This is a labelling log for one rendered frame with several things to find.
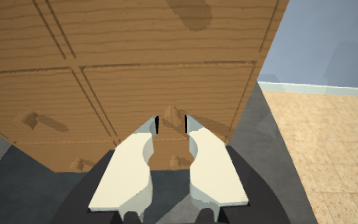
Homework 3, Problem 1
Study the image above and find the brown wooden chest of drawers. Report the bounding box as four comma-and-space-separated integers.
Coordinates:
0, 0, 289, 172

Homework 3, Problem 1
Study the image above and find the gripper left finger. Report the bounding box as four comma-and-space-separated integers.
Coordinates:
50, 115, 159, 224

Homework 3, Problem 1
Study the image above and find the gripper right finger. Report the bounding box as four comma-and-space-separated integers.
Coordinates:
185, 114, 291, 224

